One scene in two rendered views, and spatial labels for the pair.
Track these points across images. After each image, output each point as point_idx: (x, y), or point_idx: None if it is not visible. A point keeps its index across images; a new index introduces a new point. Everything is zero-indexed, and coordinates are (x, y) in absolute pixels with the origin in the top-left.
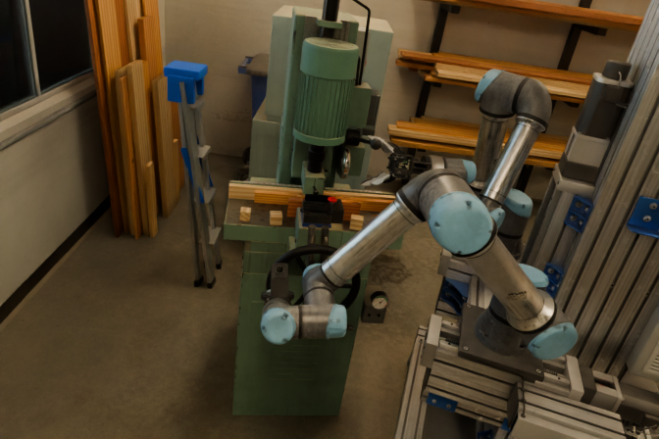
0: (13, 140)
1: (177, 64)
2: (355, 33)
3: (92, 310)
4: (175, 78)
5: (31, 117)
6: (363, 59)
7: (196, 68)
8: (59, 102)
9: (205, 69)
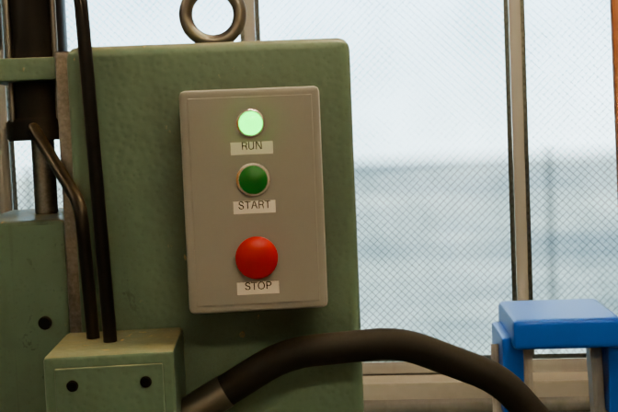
0: (373, 408)
1: (554, 303)
2: (69, 99)
3: None
4: (494, 334)
5: (446, 383)
6: (92, 213)
7: (551, 315)
8: (551, 382)
9: (588, 326)
